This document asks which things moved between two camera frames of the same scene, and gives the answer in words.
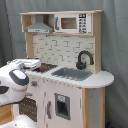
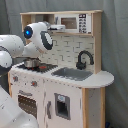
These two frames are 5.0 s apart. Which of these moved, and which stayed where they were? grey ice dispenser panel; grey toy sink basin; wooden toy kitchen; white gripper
Moved: white gripper
Stayed: grey ice dispenser panel; grey toy sink basin; wooden toy kitchen
